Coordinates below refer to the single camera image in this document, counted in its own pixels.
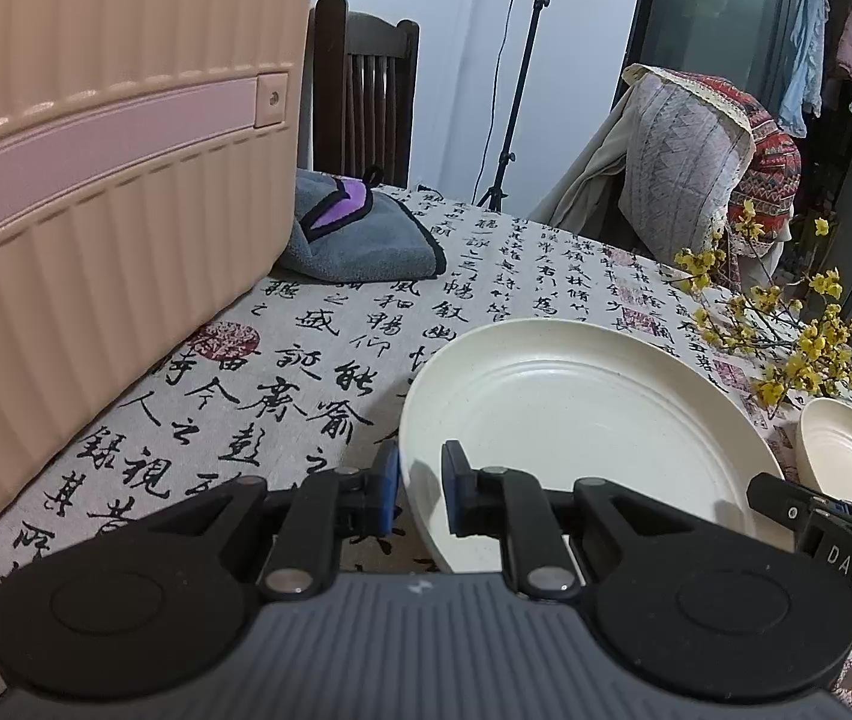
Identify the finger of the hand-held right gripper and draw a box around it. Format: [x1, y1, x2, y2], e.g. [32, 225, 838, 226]
[747, 471, 821, 541]

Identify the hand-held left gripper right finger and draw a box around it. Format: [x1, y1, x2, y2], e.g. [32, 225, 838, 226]
[441, 440, 687, 602]

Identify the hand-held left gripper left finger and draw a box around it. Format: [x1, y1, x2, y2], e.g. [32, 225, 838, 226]
[147, 439, 402, 602]

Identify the large cream plate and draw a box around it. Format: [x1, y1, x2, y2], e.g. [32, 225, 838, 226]
[400, 319, 785, 575]

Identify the calligraphy print tablecloth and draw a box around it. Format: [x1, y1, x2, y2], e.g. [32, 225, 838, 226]
[0, 184, 852, 720]

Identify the yellow flower branch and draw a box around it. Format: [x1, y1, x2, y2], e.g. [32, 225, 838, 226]
[672, 199, 852, 410]

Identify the grey folded cloth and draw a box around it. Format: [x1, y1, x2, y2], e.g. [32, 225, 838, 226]
[276, 165, 448, 284]

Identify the beige coat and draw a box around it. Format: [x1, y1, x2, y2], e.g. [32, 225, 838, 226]
[529, 82, 637, 241]

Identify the red patterned blanket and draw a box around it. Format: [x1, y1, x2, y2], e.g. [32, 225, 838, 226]
[619, 64, 802, 293]

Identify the pink ribbed suitcase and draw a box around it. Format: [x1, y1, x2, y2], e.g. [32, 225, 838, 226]
[0, 0, 316, 563]

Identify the dark wooden chair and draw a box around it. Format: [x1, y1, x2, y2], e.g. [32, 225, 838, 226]
[306, 0, 421, 188]

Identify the studio light on stand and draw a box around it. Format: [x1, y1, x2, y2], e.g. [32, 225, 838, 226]
[475, 0, 556, 212]

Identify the light blue hanging shirt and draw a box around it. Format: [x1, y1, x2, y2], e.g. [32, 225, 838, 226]
[775, 0, 832, 140]

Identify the dark framed glass door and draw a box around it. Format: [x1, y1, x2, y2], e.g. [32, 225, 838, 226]
[613, 0, 852, 361]

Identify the black light power cable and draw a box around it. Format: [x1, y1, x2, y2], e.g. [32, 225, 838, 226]
[471, 0, 530, 203]

